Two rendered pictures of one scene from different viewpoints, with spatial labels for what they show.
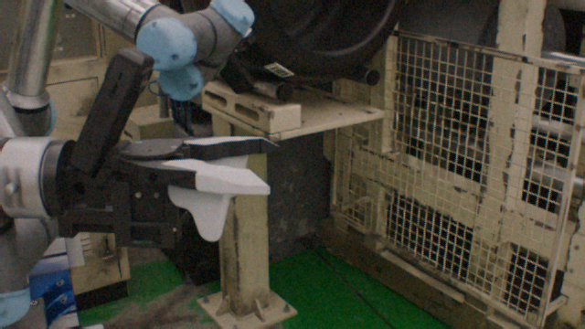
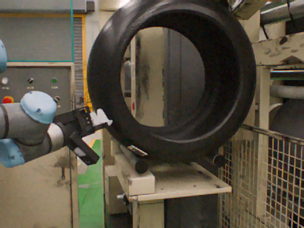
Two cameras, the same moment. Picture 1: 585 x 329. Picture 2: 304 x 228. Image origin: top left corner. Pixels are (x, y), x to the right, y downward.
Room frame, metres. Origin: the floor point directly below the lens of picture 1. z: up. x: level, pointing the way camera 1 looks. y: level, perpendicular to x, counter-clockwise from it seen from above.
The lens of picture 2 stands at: (0.39, -0.39, 1.19)
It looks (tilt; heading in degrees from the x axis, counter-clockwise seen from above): 6 degrees down; 21
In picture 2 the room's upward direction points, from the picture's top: straight up
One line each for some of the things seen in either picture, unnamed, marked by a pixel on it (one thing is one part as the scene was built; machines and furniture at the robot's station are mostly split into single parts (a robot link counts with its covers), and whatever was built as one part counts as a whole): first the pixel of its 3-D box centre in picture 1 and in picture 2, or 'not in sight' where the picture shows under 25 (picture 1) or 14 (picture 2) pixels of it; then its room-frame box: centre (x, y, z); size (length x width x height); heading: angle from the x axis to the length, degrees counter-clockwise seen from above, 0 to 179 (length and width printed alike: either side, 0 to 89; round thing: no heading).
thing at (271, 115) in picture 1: (247, 103); (131, 171); (1.49, 0.11, 0.83); 0.36 x 0.09 x 0.06; 35
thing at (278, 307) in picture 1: (246, 303); not in sight; (1.77, 0.16, 0.02); 0.27 x 0.27 x 0.04; 35
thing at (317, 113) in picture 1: (291, 109); (167, 178); (1.57, 0.00, 0.80); 0.37 x 0.36 x 0.02; 125
